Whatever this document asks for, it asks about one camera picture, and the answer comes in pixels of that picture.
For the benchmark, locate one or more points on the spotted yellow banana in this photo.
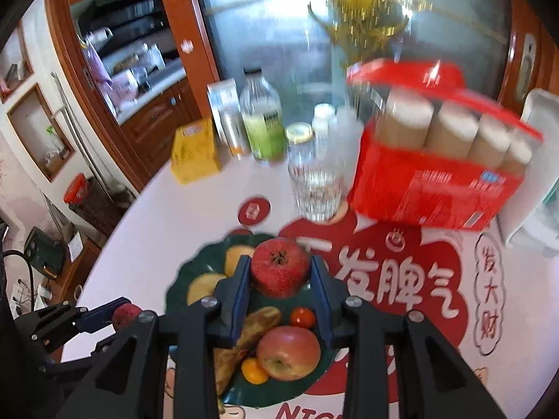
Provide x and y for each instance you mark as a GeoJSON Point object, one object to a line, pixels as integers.
{"type": "Point", "coordinates": [257, 323]}

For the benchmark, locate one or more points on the large yellow orange with sticker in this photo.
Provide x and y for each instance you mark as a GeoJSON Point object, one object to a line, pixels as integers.
{"type": "Point", "coordinates": [236, 257]}

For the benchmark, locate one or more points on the cherry tomato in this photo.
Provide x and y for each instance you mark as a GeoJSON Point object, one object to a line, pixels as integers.
{"type": "Point", "coordinates": [302, 317]}

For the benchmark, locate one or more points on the small tangerine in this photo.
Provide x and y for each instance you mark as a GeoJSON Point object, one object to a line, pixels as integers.
{"type": "Point", "coordinates": [254, 370]}

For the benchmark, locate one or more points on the glass bottle with green label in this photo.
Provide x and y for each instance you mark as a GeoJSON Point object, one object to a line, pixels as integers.
{"type": "Point", "coordinates": [262, 118]}

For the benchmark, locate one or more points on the wooden kitchen cabinet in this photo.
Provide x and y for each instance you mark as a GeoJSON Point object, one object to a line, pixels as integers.
{"type": "Point", "coordinates": [153, 113]}

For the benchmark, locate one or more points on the dark green leaf-shaped plate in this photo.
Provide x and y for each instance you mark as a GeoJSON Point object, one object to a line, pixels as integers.
{"type": "Point", "coordinates": [187, 270]}

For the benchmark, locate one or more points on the white countertop appliance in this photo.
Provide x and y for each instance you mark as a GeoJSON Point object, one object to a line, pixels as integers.
{"type": "Point", "coordinates": [533, 170]}

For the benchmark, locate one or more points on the pink hanging cloth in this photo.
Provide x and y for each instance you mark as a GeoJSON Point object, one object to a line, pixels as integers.
{"type": "Point", "coordinates": [98, 67]}

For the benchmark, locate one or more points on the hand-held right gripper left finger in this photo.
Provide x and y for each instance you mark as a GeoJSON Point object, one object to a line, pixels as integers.
{"type": "Point", "coordinates": [240, 288]}

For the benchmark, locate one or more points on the red plastic basket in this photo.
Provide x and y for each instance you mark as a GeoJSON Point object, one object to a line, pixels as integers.
{"type": "Point", "coordinates": [77, 187]}

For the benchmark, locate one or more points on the white carton box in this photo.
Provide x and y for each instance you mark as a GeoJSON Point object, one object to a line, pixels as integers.
{"type": "Point", "coordinates": [222, 102]}

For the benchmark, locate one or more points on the small dark red fruit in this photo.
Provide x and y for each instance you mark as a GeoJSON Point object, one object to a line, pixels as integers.
{"type": "Point", "coordinates": [126, 314]}

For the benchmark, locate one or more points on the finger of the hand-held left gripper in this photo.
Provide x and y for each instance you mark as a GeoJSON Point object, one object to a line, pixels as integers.
{"type": "Point", "coordinates": [105, 345]}
{"type": "Point", "coordinates": [100, 313]}

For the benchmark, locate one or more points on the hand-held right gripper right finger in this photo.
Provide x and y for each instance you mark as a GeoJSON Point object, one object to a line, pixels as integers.
{"type": "Point", "coordinates": [321, 297]}

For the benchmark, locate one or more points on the yellow cardboard box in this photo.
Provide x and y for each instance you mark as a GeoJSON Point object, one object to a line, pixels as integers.
{"type": "Point", "coordinates": [194, 152]}

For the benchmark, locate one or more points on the red and yellow apple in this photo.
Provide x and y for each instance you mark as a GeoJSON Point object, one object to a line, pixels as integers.
{"type": "Point", "coordinates": [288, 353]}

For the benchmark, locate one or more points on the jar with yellow lid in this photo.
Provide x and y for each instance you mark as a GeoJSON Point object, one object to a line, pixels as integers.
{"type": "Point", "coordinates": [299, 135]}

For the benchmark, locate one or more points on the ribbed glass tumbler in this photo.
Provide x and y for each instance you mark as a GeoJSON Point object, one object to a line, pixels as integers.
{"type": "Point", "coordinates": [314, 187]}

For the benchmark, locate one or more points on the round yellow pear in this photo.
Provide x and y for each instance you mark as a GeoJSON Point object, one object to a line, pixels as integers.
{"type": "Point", "coordinates": [205, 286]}

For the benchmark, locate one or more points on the white capped plastic bottle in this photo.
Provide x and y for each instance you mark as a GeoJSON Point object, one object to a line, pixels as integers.
{"type": "Point", "coordinates": [324, 118]}

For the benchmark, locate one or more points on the red pack of paper cups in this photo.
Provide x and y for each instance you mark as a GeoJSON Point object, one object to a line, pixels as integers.
{"type": "Point", "coordinates": [436, 161]}

